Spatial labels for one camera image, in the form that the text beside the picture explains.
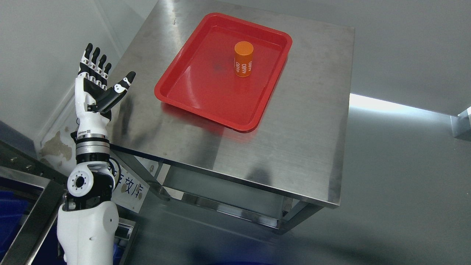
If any blue bin upper left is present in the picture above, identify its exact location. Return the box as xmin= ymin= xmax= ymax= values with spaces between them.
xmin=1 ymin=177 xmax=46 ymax=265

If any steel shelf frame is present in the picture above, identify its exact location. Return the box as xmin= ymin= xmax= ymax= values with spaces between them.
xmin=1 ymin=142 xmax=64 ymax=265

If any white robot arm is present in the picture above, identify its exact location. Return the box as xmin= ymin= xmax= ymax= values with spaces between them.
xmin=57 ymin=131 xmax=119 ymax=265

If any orange cylindrical capacitor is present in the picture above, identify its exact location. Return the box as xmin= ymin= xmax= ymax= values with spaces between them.
xmin=234 ymin=41 xmax=254 ymax=77

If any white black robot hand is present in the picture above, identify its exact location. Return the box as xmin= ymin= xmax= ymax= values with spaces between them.
xmin=74 ymin=43 xmax=136 ymax=139

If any red plastic tray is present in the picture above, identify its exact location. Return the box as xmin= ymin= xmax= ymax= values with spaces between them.
xmin=154 ymin=13 xmax=293 ymax=133

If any stainless steel table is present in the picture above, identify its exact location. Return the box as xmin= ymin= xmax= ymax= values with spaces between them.
xmin=108 ymin=0 xmax=355 ymax=234

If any white sign board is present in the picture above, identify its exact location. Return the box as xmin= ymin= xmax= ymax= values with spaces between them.
xmin=34 ymin=79 xmax=149 ymax=214

